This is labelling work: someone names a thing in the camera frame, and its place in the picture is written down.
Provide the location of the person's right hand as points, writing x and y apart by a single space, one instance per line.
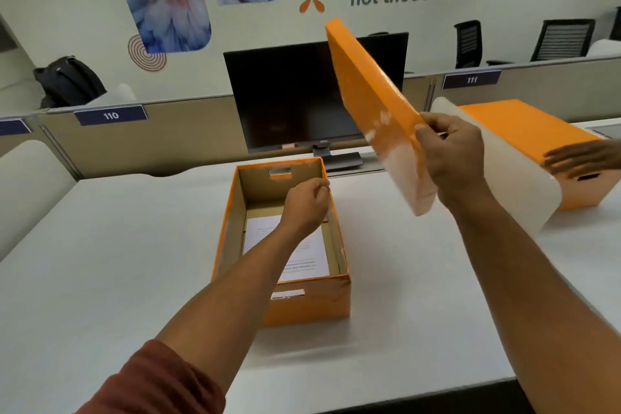
456 161

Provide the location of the person's left hand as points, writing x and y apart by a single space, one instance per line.
303 210

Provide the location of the person's left fingers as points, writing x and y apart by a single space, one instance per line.
321 188

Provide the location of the person's right fingers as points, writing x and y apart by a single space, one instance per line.
429 137

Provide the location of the orange box lid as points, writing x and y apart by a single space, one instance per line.
368 88

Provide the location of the person's left forearm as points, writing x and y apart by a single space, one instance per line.
242 292

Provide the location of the person's right forearm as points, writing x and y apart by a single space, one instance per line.
524 292

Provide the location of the navy desk number label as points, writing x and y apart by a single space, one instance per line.
110 115
12 127
471 80

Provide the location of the white printed paper sheet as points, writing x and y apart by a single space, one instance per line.
310 261

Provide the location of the white curved desk divider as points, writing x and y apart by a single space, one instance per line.
514 185
29 185

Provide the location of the closed orange cardboard box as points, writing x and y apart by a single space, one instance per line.
529 127

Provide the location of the black computer monitor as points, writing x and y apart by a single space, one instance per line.
286 93

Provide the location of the black mesh office chair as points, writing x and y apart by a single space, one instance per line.
468 42
616 23
563 39

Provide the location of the open orange cardboard box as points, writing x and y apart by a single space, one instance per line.
310 299

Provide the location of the beige desk partition panel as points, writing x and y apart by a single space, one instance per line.
548 88
184 142

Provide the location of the rust red sleeve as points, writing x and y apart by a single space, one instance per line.
155 384

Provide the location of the black backpack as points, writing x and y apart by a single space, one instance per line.
68 81

